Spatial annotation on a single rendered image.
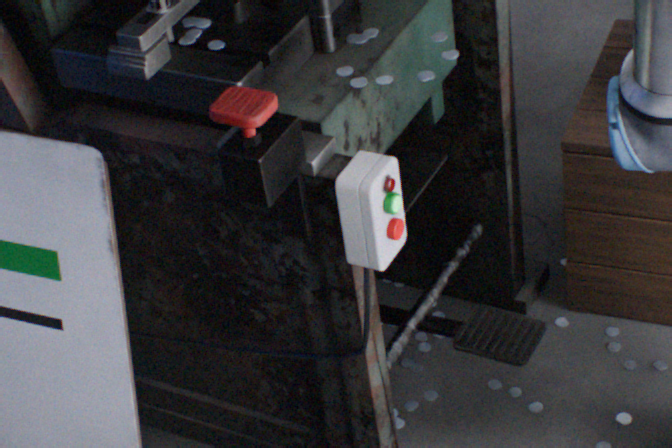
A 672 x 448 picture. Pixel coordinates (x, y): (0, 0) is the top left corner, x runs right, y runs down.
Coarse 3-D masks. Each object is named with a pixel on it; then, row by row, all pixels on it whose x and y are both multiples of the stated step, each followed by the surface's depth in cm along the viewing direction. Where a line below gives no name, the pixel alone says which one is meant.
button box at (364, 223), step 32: (352, 160) 166; (384, 160) 166; (352, 192) 163; (352, 224) 167; (384, 224) 167; (352, 256) 170; (384, 256) 169; (256, 352) 192; (288, 352) 189; (352, 352) 182
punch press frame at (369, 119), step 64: (0, 0) 186; (64, 0) 187; (384, 0) 193; (448, 0) 198; (320, 64) 182; (384, 64) 183; (448, 64) 202; (320, 128) 171; (384, 128) 187; (448, 256) 220
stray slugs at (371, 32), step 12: (192, 24) 182; (204, 24) 182; (192, 36) 180; (348, 36) 186; (360, 36) 186; (372, 36) 186; (432, 36) 183; (444, 36) 183; (216, 48) 176; (348, 72) 179; (420, 72) 177; (432, 72) 176; (360, 84) 176
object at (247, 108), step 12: (228, 96) 156; (240, 96) 156; (252, 96) 156; (264, 96) 156; (276, 96) 156; (216, 108) 155; (228, 108) 155; (240, 108) 154; (252, 108) 154; (264, 108) 154; (276, 108) 155; (216, 120) 155; (228, 120) 154; (240, 120) 153; (252, 120) 152; (264, 120) 153; (252, 132) 157
